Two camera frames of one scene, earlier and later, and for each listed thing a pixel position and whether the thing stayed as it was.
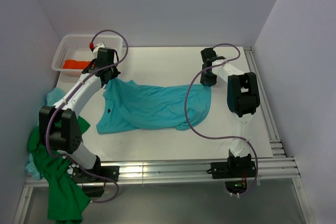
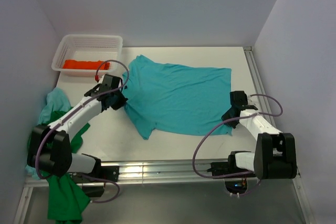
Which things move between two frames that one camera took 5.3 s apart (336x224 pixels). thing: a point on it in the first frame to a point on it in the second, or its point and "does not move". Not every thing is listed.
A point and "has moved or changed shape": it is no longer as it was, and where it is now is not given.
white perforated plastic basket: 78,48 does not move
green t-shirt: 66,200 does not move
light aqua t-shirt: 54,96 does not move
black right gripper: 204,80 to 230,123
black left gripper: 115,73 to 121,103
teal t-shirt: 127,105 has moved or changed shape
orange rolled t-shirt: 71,64 does not move
